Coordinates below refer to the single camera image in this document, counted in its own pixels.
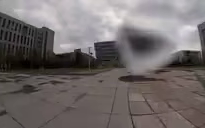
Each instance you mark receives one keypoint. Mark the grey stone slab pavement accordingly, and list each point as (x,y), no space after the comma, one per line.
(100,100)

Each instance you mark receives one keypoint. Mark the large grey windowed building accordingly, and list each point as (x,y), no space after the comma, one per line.
(13,40)

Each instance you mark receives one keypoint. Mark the low dark building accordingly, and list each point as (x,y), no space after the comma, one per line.
(73,59)

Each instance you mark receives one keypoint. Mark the dark glass building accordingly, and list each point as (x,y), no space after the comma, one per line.
(106,51)

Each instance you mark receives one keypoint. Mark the pole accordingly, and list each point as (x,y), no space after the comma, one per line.
(89,59)

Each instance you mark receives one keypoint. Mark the pale low building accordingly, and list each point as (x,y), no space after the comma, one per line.
(186,57)

